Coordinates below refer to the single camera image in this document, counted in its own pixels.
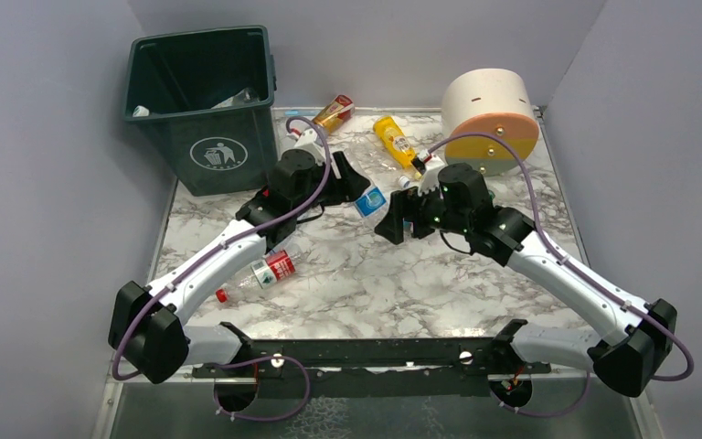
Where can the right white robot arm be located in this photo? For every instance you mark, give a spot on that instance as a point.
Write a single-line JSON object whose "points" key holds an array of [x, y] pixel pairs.
{"points": [[628, 339]]}

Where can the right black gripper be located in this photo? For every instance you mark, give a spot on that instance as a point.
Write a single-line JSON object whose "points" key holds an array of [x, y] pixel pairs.
{"points": [[408, 208]]}

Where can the clear bottle light blue label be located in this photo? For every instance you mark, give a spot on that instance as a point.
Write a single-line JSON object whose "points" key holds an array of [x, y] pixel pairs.
{"points": [[140, 111]]}

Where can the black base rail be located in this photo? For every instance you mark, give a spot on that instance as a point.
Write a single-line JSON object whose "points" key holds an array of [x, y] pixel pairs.
{"points": [[361, 368]]}

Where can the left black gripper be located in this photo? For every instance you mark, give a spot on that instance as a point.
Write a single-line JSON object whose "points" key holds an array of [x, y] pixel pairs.
{"points": [[339, 184]]}

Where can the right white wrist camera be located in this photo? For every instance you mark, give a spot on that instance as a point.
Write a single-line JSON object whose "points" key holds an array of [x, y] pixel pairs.
{"points": [[429, 166]]}

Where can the clear bottle red green label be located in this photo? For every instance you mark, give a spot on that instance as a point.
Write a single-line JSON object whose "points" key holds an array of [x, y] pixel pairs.
{"points": [[273, 268]]}

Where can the amber red-label bottle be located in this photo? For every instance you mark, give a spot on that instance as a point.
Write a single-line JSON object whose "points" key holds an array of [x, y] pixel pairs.
{"points": [[339, 111]]}

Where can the small white cap bottle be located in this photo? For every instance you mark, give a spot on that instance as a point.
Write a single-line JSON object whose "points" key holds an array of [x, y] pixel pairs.
{"points": [[404, 182]]}

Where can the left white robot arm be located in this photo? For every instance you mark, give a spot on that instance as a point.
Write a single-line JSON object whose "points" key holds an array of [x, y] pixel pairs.
{"points": [[149, 326]]}

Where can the dark green trash bin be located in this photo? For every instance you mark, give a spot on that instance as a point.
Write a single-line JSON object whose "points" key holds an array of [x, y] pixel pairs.
{"points": [[179, 77]]}

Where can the cream cylindrical drum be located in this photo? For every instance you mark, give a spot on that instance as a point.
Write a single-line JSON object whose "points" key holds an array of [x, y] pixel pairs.
{"points": [[492, 101]]}

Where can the clear bottle dark green label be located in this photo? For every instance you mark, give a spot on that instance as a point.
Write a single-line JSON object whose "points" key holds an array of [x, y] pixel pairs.
{"points": [[245, 96]]}

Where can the yellow plastic bottle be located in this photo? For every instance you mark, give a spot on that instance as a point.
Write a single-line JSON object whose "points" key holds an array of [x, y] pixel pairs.
{"points": [[396, 143]]}

